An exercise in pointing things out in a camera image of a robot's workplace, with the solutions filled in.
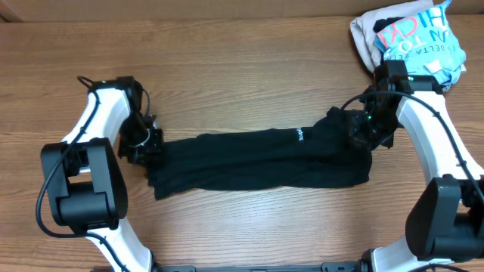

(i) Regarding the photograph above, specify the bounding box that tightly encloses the black polo shirt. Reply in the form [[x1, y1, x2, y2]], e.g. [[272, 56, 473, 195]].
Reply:
[[147, 107, 372, 199]]

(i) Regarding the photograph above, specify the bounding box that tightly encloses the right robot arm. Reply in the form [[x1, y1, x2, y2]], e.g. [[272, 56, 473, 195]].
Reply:
[[347, 60, 483, 271]]

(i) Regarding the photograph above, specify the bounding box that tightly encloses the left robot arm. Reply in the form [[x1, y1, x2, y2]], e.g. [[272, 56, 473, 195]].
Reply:
[[36, 76, 163, 271]]

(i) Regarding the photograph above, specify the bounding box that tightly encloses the light blue printed t-shirt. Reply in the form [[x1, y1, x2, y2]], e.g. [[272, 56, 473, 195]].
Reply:
[[374, 0, 466, 86]]

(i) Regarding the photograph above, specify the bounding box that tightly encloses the beige folded garment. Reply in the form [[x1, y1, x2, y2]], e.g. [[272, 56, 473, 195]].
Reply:
[[349, 0, 451, 91]]

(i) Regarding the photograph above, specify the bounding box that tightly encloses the black folded garment in pile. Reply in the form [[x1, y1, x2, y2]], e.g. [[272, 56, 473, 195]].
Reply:
[[373, 17, 403, 33]]

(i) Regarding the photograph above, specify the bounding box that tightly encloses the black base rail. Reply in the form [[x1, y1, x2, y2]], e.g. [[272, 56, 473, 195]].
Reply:
[[153, 261, 372, 272]]

